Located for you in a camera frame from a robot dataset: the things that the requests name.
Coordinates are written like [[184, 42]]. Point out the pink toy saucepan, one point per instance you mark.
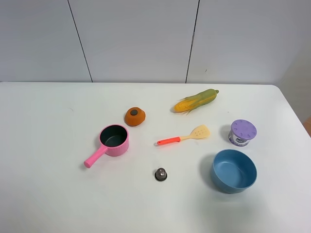
[[114, 141]]

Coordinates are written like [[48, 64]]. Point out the yellow spatula red handle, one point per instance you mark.
[[200, 132]]

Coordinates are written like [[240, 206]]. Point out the orange toy fruit half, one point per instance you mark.
[[134, 116]]

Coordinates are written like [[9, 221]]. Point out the toy corn cob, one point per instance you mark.
[[190, 103]]

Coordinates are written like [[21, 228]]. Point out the blue bowl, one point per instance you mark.
[[232, 171]]

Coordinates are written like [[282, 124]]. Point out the purple lidded can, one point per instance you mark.
[[241, 132]]

